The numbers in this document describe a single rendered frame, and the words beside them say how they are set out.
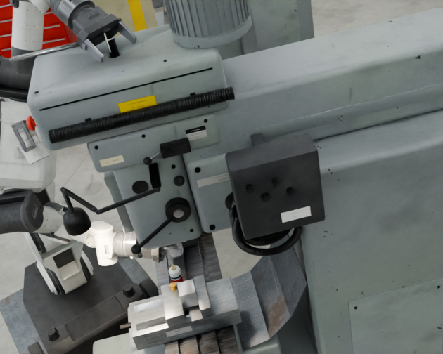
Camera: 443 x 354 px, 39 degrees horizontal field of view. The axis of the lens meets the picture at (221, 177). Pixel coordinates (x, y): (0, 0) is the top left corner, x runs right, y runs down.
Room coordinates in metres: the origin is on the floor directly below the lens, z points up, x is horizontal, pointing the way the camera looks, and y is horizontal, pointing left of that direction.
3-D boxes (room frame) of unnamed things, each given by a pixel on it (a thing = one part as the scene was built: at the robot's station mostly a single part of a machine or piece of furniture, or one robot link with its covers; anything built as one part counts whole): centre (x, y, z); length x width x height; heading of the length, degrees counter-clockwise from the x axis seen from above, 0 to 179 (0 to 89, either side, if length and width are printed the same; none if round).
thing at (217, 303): (1.43, 0.22, 0.99); 0.35 x 0.15 x 0.11; 93
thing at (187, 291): (1.43, 0.19, 1.05); 0.06 x 0.05 x 0.06; 3
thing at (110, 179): (1.47, 0.30, 1.45); 0.04 x 0.04 x 0.21; 2
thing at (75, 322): (2.08, 0.76, 0.59); 0.64 x 0.52 x 0.33; 24
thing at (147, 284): (1.97, 0.41, 0.50); 0.20 x 0.05 x 0.20; 24
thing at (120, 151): (1.47, 0.15, 1.68); 0.34 x 0.24 x 0.10; 92
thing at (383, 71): (1.48, -0.31, 1.66); 0.80 x 0.23 x 0.20; 92
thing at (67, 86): (1.47, 0.18, 1.81); 0.47 x 0.26 x 0.16; 92
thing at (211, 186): (1.47, 0.00, 1.47); 0.24 x 0.19 x 0.26; 2
